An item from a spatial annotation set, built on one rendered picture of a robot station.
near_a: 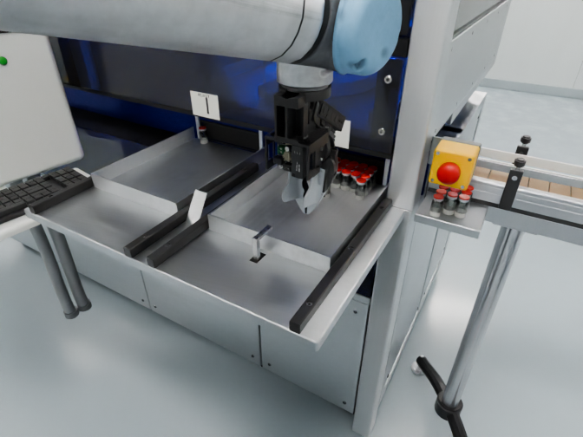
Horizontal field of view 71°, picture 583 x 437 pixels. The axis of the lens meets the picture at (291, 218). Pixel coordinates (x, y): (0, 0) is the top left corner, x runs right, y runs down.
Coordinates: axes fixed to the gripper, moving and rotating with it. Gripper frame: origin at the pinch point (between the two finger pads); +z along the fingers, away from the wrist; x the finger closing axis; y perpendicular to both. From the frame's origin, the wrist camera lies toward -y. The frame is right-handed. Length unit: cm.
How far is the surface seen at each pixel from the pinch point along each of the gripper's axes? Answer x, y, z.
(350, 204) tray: -0.1, -19.7, 10.3
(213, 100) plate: -38.3, -23.1, -5.3
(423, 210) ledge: 14.0, -25.5, 10.6
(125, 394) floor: -69, 6, 98
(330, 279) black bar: 7.3, 6.1, 8.5
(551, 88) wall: 45, -481, 90
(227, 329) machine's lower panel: -43, -23, 78
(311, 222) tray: -4.2, -9.2, 10.3
